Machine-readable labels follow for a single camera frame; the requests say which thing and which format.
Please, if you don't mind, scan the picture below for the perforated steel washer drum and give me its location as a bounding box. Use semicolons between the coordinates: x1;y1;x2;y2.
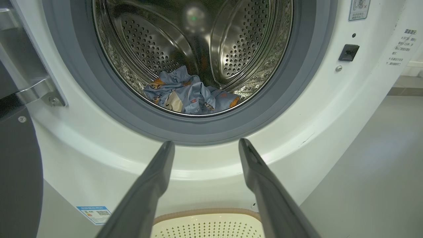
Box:
93;0;294;116

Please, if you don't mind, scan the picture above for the cream garment with black print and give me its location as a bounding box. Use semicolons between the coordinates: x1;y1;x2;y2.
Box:
164;91;183;113

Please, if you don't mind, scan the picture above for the silver metal door hinge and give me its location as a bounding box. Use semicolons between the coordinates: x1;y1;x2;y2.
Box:
0;7;68;108

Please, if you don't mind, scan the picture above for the printed caution text label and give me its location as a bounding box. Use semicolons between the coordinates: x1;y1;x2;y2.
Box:
385;28;417;66

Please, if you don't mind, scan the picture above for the dark round washer door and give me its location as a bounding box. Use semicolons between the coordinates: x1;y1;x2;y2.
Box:
0;59;44;238

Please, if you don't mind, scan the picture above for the white front-load washing machine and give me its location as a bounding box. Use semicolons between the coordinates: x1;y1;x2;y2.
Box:
0;0;423;238

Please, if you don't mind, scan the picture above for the blue bear-print garment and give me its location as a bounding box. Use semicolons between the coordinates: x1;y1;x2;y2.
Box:
143;65;241;115

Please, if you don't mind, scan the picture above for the black door latch socket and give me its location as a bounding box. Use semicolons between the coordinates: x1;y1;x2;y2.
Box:
338;44;360;62

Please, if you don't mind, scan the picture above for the grey warning sticker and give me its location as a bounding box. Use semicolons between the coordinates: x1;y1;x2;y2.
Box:
348;0;371;21

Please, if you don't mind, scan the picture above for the grey rubber door gasket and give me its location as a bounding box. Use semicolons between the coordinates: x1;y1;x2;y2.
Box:
41;0;337;146

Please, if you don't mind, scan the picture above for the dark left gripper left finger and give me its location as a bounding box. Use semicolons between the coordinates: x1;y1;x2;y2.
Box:
96;140;175;238

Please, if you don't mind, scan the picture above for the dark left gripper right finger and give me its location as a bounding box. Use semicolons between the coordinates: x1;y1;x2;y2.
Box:
239;138;321;238

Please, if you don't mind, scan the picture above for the cream perforated laundry basket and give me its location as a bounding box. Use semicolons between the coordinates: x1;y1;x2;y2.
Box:
150;208;265;238

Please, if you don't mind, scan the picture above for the blue white energy label sticker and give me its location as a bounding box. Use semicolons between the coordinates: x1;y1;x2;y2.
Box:
76;206;113;226

